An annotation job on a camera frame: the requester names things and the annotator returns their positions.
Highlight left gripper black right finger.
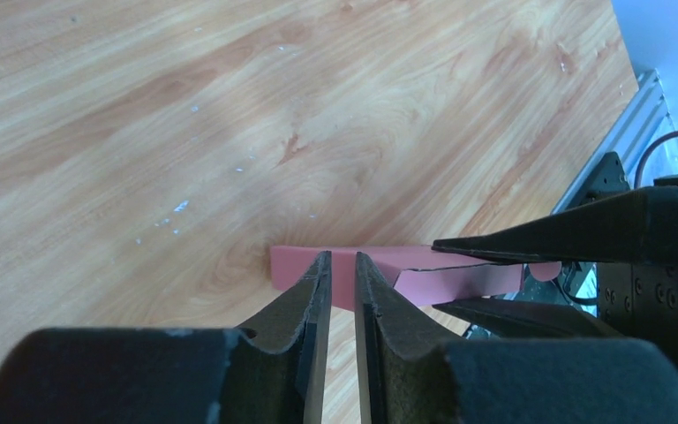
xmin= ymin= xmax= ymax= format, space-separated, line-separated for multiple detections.
xmin=355 ymin=254 xmax=678 ymax=423

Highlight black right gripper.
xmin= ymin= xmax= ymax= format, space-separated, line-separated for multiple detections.
xmin=432 ymin=176 xmax=678 ymax=367

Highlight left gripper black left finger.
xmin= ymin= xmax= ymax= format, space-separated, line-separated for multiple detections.
xmin=0 ymin=252 xmax=332 ymax=423

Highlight pink paper box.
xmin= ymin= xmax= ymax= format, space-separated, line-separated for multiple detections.
xmin=270 ymin=246 xmax=561 ymax=311

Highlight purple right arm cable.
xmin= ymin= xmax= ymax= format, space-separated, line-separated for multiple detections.
xmin=634 ymin=128 xmax=678 ymax=188

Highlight aluminium rail frame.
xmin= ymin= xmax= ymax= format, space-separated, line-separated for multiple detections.
xmin=552 ymin=70 xmax=674 ymax=213

